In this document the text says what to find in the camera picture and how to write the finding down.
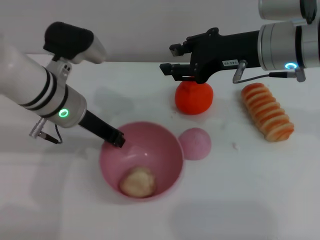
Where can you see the beige egg yolk pastry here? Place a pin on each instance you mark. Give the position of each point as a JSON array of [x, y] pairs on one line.
[[138, 182]]

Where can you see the striped bread roll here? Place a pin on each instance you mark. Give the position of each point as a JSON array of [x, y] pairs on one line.
[[267, 112]]

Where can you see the orange tangerine toy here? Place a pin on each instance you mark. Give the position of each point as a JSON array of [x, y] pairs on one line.
[[193, 98]]

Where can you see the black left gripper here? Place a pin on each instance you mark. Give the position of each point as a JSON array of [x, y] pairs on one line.
[[98, 126]]

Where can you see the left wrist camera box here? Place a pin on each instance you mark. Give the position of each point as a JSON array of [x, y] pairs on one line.
[[72, 42]]

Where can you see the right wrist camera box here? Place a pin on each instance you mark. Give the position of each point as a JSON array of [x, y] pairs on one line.
[[287, 8]]

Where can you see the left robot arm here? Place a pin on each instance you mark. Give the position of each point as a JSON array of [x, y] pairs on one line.
[[37, 90]]

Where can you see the small white crumb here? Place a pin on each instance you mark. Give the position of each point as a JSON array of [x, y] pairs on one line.
[[235, 146]]

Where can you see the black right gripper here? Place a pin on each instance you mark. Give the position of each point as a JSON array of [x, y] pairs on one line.
[[222, 55]]

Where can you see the pink round bun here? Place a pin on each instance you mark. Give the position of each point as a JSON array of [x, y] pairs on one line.
[[197, 145]]

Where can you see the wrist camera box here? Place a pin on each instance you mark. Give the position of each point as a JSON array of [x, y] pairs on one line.
[[72, 42], [287, 8]]

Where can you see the pink plastic bowl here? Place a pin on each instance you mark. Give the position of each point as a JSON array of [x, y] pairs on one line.
[[160, 150]]

